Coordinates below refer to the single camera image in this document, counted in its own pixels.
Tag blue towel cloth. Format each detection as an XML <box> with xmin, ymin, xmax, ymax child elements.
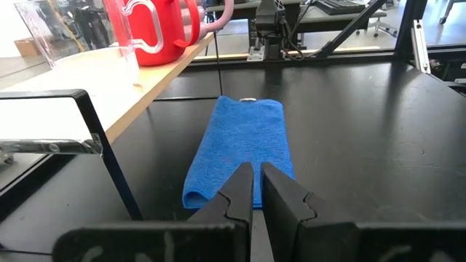
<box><xmin>181</xmin><ymin>95</ymin><xmax>296</xmax><ymax>211</ymax></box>

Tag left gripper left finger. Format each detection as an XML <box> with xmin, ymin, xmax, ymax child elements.
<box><xmin>186</xmin><ymin>162</ymin><xmax>255</xmax><ymax>224</ymax></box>

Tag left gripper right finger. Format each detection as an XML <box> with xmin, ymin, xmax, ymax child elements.
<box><xmin>260</xmin><ymin>162</ymin><xmax>360</xmax><ymax>262</ymax></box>

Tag black aluminium table frame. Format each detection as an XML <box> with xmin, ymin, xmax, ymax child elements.
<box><xmin>189</xmin><ymin>0</ymin><xmax>466</xmax><ymax>96</ymax></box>

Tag clear glass cup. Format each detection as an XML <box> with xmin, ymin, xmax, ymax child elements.
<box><xmin>13</xmin><ymin>0</ymin><xmax>166</xmax><ymax>76</ymax></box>

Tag wooden shelf with black frame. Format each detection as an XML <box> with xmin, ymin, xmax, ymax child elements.
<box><xmin>0</xmin><ymin>30</ymin><xmax>217</xmax><ymax>222</ymax></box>

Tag office chair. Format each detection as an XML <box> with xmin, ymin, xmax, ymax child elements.
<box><xmin>363</xmin><ymin>8</ymin><xmax>400</xmax><ymax>39</ymax></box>

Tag black keyboard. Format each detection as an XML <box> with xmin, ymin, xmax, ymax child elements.
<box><xmin>314</xmin><ymin>0</ymin><xmax>367</xmax><ymax>17</ymax></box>

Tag cardboard box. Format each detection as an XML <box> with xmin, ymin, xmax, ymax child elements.
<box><xmin>14</xmin><ymin>36</ymin><xmax>42</xmax><ymax>58</ymax></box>

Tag silver frame bracket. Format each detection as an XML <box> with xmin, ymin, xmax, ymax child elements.
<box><xmin>411</xmin><ymin>18</ymin><xmax>433</xmax><ymax>75</ymax></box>

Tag pink ribbed ceramic mug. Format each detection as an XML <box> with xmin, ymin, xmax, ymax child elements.
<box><xmin>181</xmin><ymin>0</ymin><xmax>237</xmax><ymax>42</ymax></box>

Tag red plastic mug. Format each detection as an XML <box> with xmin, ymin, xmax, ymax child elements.
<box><xmin>103</xmin><ymin>0</ymin><xmax>202</xmax><ymax>68</ymax></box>

